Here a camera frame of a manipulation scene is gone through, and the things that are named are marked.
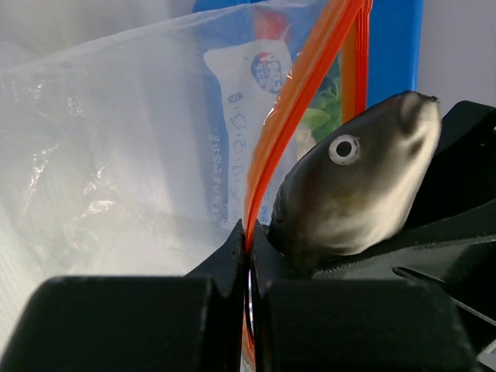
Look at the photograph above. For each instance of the clear zip top bag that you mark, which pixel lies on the clear zip top bag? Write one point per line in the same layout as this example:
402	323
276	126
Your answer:
137	153

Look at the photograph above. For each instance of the grey toy fish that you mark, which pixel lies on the grey toy fish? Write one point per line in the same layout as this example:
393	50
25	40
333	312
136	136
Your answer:
356	187

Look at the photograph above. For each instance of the blue plastic bin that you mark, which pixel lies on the blue plastic bin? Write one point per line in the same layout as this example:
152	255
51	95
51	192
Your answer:
395	35

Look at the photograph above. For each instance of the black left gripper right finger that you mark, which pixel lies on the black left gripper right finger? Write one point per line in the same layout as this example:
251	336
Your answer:
351	324

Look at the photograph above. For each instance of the white cauliflower with leaves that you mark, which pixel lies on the white cauliflower with leaves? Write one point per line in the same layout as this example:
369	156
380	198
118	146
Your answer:
324	114

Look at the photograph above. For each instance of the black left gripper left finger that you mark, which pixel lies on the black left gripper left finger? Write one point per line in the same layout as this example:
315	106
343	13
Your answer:
136	323

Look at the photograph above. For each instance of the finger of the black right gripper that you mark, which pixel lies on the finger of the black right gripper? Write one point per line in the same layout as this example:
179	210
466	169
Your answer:
449	239

